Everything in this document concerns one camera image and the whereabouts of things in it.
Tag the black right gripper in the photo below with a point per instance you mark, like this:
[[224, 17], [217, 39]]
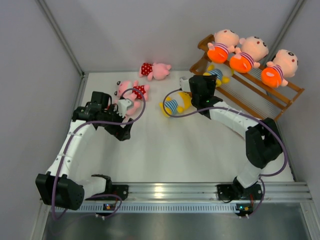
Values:
[[210, 80]]

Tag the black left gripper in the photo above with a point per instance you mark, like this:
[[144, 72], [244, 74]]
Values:
[[120, 133]]

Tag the yellow doll blue striped front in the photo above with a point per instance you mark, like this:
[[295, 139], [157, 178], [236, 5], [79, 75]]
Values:
[[223, 73]]

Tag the yellow doll blue striped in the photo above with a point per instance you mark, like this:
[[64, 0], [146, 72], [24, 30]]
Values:
[[223, 73], [176, 103]]

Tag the pink pig doll front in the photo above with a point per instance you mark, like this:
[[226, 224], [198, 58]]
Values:
[[132, 110]]

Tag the pink pig doll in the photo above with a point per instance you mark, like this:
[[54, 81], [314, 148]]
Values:
[[157, 71], [132, 110]]

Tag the large boy doll orange shorts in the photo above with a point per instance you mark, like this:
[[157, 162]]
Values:
[[225, 42]]

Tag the boy doll orange shorts front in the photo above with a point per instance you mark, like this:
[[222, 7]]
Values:
[[283, 66]]

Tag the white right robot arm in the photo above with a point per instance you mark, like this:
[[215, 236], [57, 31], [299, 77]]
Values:
[[262, 140]]

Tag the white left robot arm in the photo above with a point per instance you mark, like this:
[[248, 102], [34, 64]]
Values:
[[69, 180]]

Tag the brown wooden toy shelf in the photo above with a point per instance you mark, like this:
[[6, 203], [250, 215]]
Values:
[[247, 90]]

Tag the pink pig doll facing up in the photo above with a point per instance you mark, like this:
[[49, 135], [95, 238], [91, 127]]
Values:
[[132, 90]]

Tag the pink pig doll back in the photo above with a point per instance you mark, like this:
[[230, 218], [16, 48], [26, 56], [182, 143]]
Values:
[[157, 71]]

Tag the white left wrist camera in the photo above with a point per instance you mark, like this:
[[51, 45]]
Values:
[[123, 105]]

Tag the grey slotted cable duct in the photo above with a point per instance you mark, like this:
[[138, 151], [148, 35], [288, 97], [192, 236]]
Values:
[[158, 207]]

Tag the aluminium mounting rail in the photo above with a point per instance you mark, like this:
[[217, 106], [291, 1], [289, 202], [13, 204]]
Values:
[[213, 191]]

